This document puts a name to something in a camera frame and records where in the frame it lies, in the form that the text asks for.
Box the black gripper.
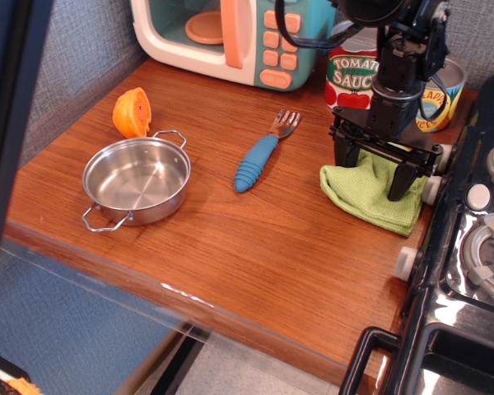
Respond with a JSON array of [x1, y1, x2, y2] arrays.
[[331, 88, 442, 202]]

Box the green cloth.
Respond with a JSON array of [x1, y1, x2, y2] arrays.
[[319, 150, 427, 237]]

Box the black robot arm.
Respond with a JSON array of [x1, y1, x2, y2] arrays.
[[331, 1, 450, 201]]

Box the stainless steel pot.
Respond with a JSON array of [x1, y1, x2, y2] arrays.
[[82, 130, 191, 233]]

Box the white stove knob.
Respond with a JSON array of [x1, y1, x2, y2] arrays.
[[394, 246, 418, 281], [435, 144, 454, 175], [421, 175, 442, 206]]

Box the tomato sauce can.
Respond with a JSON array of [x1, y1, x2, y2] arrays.
[[324, 28, 379, 109]]

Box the pineapple slices can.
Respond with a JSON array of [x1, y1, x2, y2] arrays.
[[416, 58, 466, 132]]

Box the teal toy microwave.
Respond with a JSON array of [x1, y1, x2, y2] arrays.
[[130, 1, 323, 91]]

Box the black toy stove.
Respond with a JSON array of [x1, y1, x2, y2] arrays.
[[340, 76, 494, 394]]

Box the orange half toy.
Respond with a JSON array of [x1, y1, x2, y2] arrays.
[[112, 87, 151, 138]]

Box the orange plush toy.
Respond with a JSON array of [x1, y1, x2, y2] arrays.
[[7, 378, 42, 395]]

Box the blue handled fork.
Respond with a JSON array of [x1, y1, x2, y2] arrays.
[[234, 109, 301, 193]]

